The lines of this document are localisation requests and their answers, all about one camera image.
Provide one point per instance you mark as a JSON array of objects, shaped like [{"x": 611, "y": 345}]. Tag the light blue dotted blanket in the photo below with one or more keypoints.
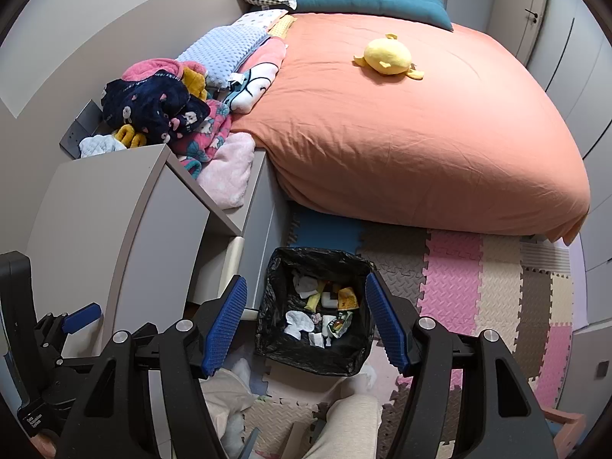
[{"x": 224, "y": 52}]

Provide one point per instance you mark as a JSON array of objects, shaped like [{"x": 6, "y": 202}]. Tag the navy patterned blanket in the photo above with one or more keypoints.
[{"x": 143, "y": 100}]

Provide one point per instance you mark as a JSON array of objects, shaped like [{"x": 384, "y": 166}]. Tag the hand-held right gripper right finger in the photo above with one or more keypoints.
[{"x": 387, "y": 325}]

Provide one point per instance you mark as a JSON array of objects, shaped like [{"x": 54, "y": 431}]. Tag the grey bedside cabinet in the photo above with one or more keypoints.
[{"x": 267, "y": 210}]

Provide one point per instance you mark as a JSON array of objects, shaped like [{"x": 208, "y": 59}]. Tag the yellow soft toy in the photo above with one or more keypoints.
[{"x": 129, "y": 136}]

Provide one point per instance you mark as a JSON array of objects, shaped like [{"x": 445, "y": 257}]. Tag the white crumpled cloth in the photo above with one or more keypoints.
[{"x": 224, "y": 392}]

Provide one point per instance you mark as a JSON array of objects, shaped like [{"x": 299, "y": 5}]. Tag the grey wardrobe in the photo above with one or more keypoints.
[{"x": 583, "y": 57}]

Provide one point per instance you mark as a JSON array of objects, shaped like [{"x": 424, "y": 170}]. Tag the foam puzzle floor mat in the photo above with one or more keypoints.
[{"x": 454, "y": 272}]

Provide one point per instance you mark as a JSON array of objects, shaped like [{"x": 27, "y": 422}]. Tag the yellow plush toy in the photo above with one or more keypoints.
[{"x": 387, "y": 57}]

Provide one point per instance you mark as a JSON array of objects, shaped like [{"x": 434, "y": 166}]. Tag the white door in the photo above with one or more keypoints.
[{"x": 511, "y": 0}]

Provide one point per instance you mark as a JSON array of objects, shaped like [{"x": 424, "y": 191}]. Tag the small white quilted cloth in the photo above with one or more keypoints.
[{"x": 100, "y": 146}]

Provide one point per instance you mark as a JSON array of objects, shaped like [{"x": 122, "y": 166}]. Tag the pink fleece blanket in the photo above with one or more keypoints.
[{"x": 153, "y": 67}]

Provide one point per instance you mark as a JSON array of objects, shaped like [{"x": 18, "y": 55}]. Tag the pink and white printed blanket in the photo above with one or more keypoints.
[{"x": 258, "y": 71}]

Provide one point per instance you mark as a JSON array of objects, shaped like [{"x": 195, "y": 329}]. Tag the green and white wrapper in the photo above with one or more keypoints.
[{"x": 340, "y": 323}]

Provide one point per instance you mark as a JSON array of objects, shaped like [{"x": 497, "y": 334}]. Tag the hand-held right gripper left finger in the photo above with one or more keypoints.
[{"x": 224, "y": 325}]

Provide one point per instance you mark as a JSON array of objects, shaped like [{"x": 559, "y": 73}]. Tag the teal cushion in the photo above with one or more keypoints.
[{"x": 373, "y": 2}]

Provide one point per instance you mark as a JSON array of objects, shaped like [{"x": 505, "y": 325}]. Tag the white quilted towel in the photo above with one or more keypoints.
[{"x": 299, "y": 322}]

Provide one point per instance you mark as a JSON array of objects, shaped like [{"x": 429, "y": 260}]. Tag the white patterned cloth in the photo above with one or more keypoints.
[{"x": 260, "y": 19}]

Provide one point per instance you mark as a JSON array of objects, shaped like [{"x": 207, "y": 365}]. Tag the person's leg in beige pants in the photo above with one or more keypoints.
[{"x": 344, "y": 430}]

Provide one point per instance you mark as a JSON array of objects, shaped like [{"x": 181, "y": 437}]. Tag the pale pink fluffy blanket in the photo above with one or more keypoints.
[{"x": 229, "y": 172}]

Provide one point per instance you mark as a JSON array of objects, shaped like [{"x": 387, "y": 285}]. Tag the dark wall outlet panel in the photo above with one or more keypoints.
[{"x": 81, "y": 129}]

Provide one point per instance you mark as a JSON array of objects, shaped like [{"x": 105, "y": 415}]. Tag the mustard cloth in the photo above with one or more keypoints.
[{"x": 195, "y": 81}]

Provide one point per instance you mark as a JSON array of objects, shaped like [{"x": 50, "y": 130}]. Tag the pink floral blanket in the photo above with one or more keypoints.
[{"x": 205, "y": 129}]

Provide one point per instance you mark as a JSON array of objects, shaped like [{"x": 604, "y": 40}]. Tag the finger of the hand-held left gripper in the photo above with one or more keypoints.
[{"x": 83, "y": 318}]

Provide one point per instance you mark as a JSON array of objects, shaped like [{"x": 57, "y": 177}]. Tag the bin with black bag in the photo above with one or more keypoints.
[{"x": 311, "y": 363}]

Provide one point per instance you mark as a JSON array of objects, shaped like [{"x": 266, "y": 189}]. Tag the yellow waffle cloth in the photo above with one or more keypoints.
[{"x": 283, "y": 26}]

